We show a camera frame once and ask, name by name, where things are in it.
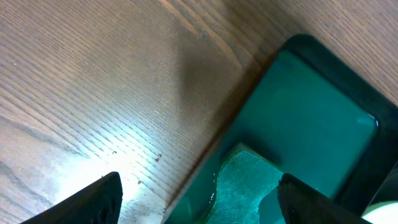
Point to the black rectangular tray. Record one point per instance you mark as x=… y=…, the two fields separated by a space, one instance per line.
x=310 y=116

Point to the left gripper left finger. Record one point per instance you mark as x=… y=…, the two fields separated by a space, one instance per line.
x=98 y=203

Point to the black round tray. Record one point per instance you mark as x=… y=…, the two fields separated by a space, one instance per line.
x=387 y=192

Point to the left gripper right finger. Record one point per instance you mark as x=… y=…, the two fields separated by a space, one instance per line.
x=302 y=204

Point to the green scrubbing sponge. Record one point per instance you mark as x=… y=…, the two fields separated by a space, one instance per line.
x=244 y=179

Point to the green plate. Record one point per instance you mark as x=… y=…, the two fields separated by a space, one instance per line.
x=382 y=213

